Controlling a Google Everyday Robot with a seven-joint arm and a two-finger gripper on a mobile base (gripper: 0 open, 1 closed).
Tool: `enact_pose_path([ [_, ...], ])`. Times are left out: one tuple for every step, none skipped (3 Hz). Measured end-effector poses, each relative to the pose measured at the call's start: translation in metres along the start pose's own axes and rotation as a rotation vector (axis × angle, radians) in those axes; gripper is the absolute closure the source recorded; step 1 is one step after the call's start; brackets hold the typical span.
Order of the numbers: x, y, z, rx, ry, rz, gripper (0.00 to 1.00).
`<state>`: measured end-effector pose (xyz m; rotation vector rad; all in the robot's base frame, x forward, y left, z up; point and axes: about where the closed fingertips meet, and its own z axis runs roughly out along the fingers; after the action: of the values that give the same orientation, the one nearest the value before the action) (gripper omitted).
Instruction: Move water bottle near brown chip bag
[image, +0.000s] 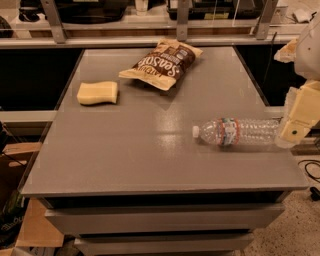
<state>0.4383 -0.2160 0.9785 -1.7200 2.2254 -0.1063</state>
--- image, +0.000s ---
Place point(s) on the yellow sponge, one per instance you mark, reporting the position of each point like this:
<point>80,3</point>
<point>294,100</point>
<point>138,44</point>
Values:
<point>95,93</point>

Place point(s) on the cardboard box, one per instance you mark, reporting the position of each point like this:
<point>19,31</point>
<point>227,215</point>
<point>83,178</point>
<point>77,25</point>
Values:
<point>24,229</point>

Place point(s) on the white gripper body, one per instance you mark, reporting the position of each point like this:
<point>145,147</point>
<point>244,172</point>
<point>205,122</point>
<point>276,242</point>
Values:
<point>308,53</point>

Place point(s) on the brown chip bag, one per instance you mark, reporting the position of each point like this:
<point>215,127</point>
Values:
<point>164,65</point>

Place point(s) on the lower grey drawer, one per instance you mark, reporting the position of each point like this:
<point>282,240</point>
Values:
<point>163,244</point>

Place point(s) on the metal shelf rail frame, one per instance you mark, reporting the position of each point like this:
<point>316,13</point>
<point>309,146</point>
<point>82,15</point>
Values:
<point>137,31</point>

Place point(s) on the clear plastic water bottle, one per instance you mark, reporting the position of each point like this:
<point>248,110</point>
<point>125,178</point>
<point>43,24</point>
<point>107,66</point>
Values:
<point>226,132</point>

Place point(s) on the grey drawer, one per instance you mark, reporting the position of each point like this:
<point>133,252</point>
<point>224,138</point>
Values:
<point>163,244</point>
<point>144,219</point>

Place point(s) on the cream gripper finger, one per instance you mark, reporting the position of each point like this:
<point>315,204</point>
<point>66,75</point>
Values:
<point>301,112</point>
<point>287,53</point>

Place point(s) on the upper grey drawer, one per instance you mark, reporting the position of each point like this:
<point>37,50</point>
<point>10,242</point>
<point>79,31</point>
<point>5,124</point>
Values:
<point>144,219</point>

